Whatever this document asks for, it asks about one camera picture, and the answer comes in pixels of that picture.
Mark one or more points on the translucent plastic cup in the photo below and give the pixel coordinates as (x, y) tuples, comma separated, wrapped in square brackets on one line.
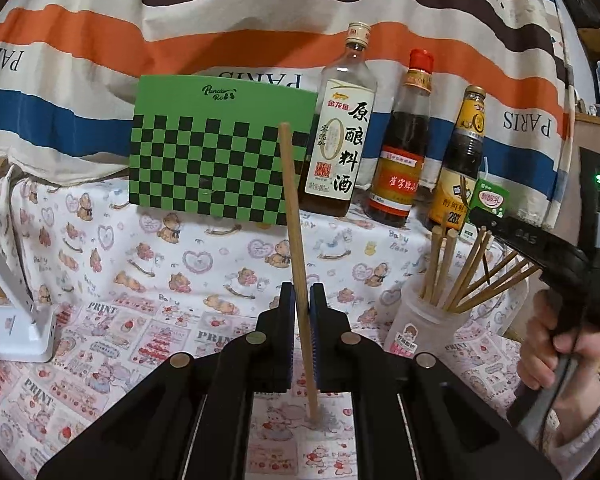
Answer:
[(425, 330)]

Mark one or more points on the person's right hand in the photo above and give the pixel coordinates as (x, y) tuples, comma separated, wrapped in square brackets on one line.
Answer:
[(545, 355)]

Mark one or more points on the striped cloth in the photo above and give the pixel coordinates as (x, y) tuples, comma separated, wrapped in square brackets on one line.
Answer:
[(180, 35)]

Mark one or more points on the person's right forearm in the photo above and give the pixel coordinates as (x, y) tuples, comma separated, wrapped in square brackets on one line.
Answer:
[(585, 425)]

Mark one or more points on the dark sauce bottle yellow label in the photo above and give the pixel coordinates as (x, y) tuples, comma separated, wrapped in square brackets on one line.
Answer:
[(460, 160)]

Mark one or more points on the wooden chopstick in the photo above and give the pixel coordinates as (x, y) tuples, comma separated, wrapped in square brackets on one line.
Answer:
[(294, 210)]

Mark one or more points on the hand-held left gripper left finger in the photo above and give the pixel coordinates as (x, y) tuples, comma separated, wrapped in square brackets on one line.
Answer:
[(287, 315)]

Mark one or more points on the group of wooden chopsticks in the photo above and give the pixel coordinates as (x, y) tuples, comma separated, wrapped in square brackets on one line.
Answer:
[(475, 275)]

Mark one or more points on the white lamp base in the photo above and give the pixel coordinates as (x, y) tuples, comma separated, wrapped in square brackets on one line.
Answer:
[(17, 332)]

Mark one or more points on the printed cartoon tablecloth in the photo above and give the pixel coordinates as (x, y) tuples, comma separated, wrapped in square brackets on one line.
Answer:
[(155, 285)]

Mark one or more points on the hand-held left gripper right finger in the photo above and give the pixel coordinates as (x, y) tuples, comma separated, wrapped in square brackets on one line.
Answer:
[(317, 315)]

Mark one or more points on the clear cooking wine bottle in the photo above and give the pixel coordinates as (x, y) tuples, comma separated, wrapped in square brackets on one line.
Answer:
[(337, 150)]

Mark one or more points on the green milk carton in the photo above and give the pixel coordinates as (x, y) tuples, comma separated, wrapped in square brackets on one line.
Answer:
[(487, 200)]

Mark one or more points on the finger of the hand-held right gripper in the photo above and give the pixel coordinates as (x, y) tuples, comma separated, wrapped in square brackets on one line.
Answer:
[(490, 225)]

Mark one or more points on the green checkered box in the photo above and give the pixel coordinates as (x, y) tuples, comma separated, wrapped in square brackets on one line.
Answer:
[(205, 160)]

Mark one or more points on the dark vinegar bottle red label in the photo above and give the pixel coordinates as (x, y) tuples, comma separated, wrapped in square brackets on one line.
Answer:
[(402, 160)]

